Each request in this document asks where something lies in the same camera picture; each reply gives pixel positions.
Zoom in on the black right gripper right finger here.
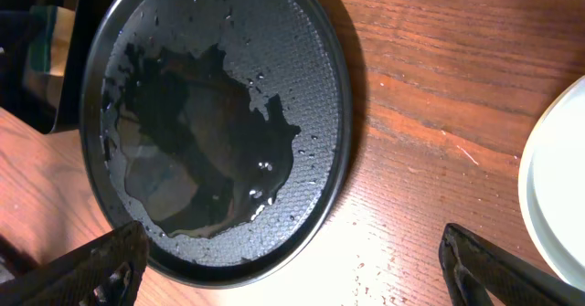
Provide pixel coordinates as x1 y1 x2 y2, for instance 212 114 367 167
439 223 584 306

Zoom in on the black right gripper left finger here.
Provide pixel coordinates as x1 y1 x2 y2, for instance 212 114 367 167
1 221 149 305

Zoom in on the mint green plate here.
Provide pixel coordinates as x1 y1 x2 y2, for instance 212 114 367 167
517 78 584 290

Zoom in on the yellow green scrub sponge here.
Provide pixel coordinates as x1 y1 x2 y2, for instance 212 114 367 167
23 5 76 110

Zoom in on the round black tray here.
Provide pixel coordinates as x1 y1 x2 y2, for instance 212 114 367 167
80 0 352 289

